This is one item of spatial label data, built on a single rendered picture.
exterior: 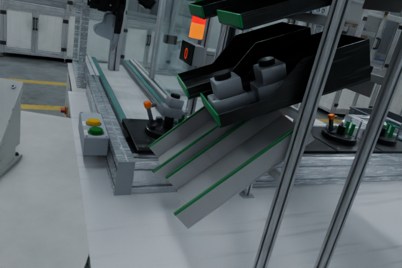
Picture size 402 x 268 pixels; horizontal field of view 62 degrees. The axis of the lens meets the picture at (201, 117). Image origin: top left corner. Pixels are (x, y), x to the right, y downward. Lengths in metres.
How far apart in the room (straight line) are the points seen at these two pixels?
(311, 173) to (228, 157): 0.56
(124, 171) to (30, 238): 0.26
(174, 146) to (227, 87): 0.32
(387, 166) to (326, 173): 0.31
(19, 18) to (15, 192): 5.39
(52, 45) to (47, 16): 0.46
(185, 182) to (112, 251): 0.21
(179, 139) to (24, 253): 0.41
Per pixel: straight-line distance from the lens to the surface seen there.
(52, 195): 0.93
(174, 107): 1.03
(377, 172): 1.48
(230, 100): 0.58
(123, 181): 0.92
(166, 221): 0.87
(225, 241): 0.85
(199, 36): 1.20
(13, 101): 1.01
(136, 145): 0.96
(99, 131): 1.02
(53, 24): 6.22
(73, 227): 0.83
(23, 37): 6.27
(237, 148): 0.72
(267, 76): 0.60
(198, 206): 0.62
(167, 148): 0.85
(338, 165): 1.31
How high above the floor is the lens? 1.37
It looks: 18 degrees down
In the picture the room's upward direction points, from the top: 12 degrees clockwise
